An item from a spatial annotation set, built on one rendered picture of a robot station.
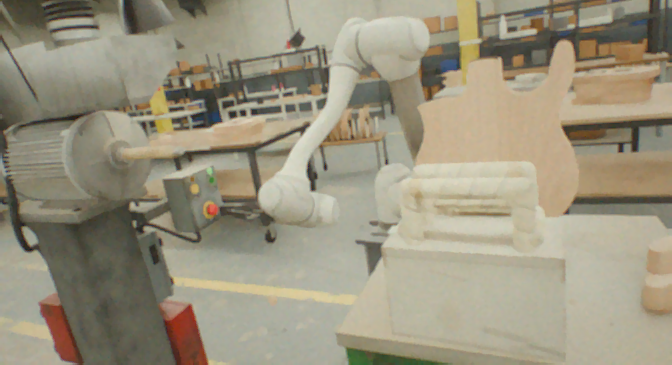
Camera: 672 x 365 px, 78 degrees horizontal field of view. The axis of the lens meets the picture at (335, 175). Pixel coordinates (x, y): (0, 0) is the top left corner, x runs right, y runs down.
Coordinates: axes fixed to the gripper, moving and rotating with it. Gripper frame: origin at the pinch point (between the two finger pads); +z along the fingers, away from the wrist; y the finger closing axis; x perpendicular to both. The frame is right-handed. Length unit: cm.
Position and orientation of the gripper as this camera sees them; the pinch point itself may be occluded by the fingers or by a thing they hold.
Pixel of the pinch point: (228, 210)
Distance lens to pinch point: 147.3
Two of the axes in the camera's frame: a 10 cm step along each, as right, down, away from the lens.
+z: -9.1, 0.3, 4.2
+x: -1.5, -9.5, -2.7
